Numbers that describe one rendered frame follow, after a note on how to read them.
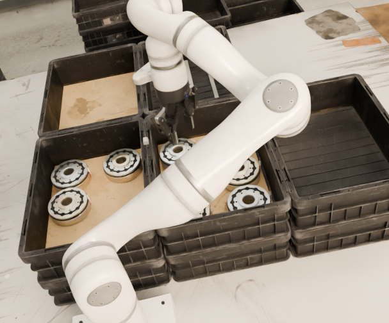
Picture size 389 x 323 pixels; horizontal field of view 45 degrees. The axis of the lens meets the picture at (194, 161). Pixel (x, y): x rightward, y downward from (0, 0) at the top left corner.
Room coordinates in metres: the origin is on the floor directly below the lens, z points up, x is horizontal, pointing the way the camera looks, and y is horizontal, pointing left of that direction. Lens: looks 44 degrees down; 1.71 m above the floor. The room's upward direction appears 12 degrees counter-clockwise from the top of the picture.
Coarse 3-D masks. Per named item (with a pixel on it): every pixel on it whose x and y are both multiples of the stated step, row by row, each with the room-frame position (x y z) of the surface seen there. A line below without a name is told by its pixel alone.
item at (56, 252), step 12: (120, 120) 1.02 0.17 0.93; (132, 120) 1.01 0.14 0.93; (72, 132) 1.01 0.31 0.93; (84, 132) 1.00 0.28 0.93; (144, 132) 0.95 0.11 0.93; (36, 144) 0.99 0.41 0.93; (36, 156) 0.94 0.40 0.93; (144, 156) 0.85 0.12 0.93; (36, 168) 0.89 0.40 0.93; (144, 180) 0.77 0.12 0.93; (24, 216) 0.74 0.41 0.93; (24, 228) 0.70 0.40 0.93; (24, 240) 0.67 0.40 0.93; (132, 240) 0.62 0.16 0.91; (144, 240) 0.62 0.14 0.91; (24, 252) 0.63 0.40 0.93; (36, 252) 0.63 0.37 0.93; (48, 252) 0.62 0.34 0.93; (60, 252) 0.62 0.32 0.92
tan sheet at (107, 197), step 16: (96, 160) 0.99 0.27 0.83; (96, 176) 0.92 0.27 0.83; (96, 192) 0.86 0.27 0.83; (112, 192) 0.85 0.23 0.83; (128, 192) 0.84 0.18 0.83; (96, 208) 0.81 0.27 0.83; (112, 208) 0.80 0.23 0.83; (48, 224) 0.79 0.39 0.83; (80, 224) 0.77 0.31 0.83; (96, 224) 0.75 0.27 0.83; (48, 240) 0.74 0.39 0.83; (64, 240) 0.73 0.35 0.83
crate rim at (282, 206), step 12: (144, 120) 0.99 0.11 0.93; (264, 144) 0.81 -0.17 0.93; (276, 168) 0.73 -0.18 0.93; (288, 192) 0.65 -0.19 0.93; (264, 204) 0.63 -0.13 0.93; (276, 204) 0.62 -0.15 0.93; (288, 204) 0.62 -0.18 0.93; (204, 216) 0.63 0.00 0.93; (216, 216) 0.62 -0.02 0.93; (228, 216) 0.62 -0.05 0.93; (240, 216) 0.62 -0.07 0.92; (252, 216) 0.62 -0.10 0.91; (264, 216) 0.62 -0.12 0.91; (168, 228) 0.62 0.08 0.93; (180, 228) 0.62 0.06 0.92; (192, 228) 0.62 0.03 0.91; (204, 228) 0.62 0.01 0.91
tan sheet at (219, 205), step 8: (160, 144) 1.00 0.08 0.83; (160, 160) 0.93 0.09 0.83; (256, 160) 0.86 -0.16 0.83; (160, 168) 0.90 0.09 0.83; (264, 184) 0.77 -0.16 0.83; (224, 192) 0.77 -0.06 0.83; (216, 200) 0.75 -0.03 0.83; (224, 200) 0.75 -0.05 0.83; (216, 208) 0.73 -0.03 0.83; (224, 208) 0.72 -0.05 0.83
